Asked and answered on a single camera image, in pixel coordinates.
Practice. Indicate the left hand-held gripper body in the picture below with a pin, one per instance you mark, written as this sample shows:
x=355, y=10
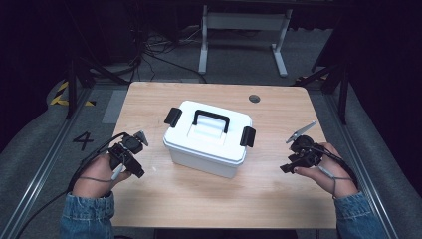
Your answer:
x=127, y=147

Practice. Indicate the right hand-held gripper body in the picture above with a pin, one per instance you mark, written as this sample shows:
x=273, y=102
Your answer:
x=307, y=152

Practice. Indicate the person's right hand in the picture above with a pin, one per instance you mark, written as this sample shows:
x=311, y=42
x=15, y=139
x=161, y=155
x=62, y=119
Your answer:
x=331, y=177

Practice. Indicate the person's left hand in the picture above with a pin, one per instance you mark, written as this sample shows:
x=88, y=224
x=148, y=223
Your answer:
x=96, y=176

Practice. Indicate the black tripod stand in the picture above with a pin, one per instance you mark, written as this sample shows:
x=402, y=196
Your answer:
x=71, y=89
x=341, y=89

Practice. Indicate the yellow black hazard tape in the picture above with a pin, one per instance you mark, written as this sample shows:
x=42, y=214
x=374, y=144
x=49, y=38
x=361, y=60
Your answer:
x=59, y=96

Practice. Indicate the white metal stand frame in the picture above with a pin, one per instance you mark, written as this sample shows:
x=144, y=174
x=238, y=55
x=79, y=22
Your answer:
x=244, y=21

